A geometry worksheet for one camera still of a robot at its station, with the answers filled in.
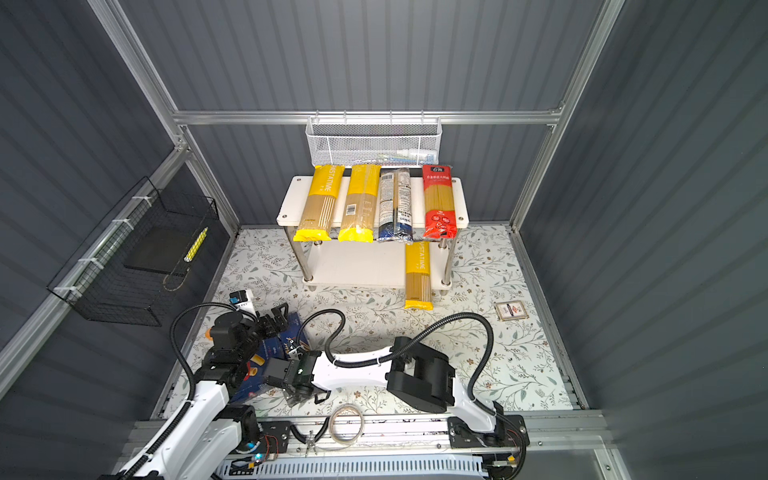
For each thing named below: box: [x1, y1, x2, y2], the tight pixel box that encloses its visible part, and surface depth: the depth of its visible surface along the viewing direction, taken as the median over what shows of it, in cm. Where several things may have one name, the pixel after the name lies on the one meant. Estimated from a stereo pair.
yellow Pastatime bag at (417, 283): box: [404, 242, 433, 311], surface depth 97 cm
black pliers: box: [290, 416, 330, 457], surface depth 75 cm
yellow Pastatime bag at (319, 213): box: [293, 165, 345, 242], surface depth 77 cm
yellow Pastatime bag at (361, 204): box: [338, 165, 382, 243], surface depth 77 cm
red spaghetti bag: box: [422, 164, 458, 239], surface depth 77 cm
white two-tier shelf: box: [276, 165, 469, 309], surface depth 82 cm
